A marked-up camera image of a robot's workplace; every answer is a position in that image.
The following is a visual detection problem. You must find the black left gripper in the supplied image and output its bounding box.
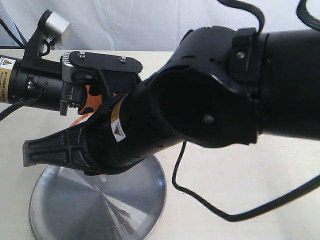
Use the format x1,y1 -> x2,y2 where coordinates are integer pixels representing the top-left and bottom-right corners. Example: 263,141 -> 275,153
59,51 -> 143,127

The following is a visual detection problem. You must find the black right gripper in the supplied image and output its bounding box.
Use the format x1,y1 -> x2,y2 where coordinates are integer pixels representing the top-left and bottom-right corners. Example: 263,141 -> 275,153
22,76 -> 185,175

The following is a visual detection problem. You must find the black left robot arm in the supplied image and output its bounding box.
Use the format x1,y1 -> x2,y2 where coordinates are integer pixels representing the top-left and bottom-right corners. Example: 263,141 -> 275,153
0,51 -> 143,124

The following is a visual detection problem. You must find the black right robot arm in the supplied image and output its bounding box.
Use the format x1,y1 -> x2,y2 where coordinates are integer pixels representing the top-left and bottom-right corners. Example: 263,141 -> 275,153
22,26 -> 320,175

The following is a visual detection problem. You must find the round steel plate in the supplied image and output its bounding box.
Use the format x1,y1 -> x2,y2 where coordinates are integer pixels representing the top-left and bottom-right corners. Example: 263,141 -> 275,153
28,156 -> 167,240

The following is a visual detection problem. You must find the white backdrop cloth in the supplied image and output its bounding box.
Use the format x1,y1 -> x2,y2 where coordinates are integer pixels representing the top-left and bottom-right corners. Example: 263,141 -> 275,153
0,0 -> 320,53

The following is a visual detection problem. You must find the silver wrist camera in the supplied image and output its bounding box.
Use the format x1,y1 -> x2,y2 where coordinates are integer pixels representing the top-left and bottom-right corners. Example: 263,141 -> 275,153
22,9 -> 72,63

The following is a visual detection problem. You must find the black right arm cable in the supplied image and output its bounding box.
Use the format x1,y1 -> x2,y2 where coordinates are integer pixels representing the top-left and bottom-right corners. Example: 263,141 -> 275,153
171,139 -> 320,223

